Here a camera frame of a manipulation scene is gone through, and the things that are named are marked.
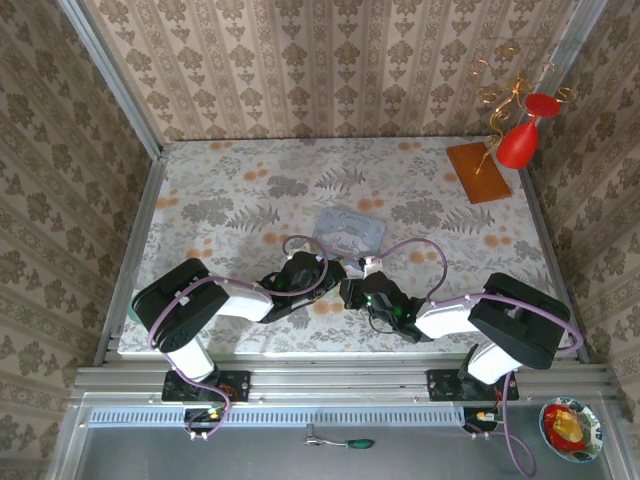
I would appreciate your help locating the cartoon print tin box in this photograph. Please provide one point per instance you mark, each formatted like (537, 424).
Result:
(350, 230)

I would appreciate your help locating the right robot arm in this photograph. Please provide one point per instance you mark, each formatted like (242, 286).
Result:
(515, 320)

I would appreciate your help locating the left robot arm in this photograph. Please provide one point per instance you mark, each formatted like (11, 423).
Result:
(200, 310)

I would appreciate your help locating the floral table mat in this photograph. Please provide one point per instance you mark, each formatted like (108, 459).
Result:
(325, 170)

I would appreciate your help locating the orange wooden board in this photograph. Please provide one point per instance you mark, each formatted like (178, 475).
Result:
(477, 172)

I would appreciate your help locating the small electronics board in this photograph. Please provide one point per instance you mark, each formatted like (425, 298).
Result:
(205, 415)

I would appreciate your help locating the red goblet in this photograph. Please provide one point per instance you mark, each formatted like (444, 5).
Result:
(517, 145)

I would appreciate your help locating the red and yellow wrapper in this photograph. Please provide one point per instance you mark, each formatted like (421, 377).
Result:
(565, 425)

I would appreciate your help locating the patterned ceramic bowl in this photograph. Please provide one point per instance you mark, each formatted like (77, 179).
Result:
(595, 430)

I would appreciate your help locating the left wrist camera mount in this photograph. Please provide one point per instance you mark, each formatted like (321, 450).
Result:
(352, 272)

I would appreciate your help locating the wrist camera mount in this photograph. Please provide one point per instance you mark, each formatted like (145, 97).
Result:
(352, 272)
(372, 265)

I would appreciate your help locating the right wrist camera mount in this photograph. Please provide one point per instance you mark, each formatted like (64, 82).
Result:
(372, 265)

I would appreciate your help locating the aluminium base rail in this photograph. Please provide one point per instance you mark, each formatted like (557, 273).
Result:
(340, 382)

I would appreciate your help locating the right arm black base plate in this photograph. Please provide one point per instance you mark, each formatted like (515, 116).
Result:
(442, 385)

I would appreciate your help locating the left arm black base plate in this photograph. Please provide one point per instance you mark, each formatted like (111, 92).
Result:
(235, 387)

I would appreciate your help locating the small metal bracket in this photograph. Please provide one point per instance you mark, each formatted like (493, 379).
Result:
(312, 435)

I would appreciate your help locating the aluminium side rail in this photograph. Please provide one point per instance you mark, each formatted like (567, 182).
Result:
(542, 225)
(145, 215)

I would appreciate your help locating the aluminium frame post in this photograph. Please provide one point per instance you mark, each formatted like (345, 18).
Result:
(115, 80)
(575, 35)

